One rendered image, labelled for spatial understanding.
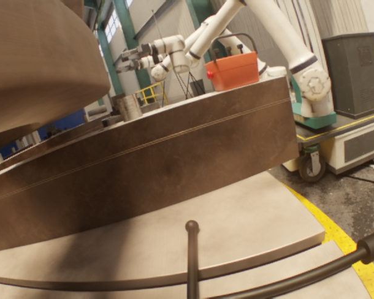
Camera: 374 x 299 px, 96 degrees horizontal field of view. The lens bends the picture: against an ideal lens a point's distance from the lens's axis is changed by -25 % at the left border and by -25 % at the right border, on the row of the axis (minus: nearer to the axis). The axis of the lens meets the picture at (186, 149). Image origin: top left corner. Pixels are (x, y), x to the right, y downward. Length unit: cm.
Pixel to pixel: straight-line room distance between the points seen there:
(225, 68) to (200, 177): 44
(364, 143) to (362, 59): 52
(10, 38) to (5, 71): 7
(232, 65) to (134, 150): 49
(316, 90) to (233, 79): 40
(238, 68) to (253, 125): 23
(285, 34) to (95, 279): 120
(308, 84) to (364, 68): 60
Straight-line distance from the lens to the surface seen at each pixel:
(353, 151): 145
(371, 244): 57
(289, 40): 107
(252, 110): 90
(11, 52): 45
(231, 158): 90
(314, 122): 124
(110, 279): 72
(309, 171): 141
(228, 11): 129
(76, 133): 272
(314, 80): 105
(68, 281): 82
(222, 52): 1027
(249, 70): 91
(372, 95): 160
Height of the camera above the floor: 76
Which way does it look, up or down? 17 degrees down
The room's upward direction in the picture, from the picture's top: 17 degrees counter-clockwise
